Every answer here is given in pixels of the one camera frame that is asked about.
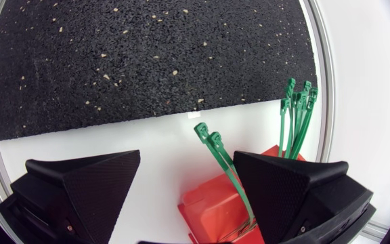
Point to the red plastic box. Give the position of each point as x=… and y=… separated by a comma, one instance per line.
x=215, y=210

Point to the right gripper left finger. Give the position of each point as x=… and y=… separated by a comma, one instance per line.
x=90, y=196

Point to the black speckled mat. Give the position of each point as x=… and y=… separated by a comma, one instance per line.
x=141, y=61

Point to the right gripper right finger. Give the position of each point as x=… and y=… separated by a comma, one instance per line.
x=283, y=200

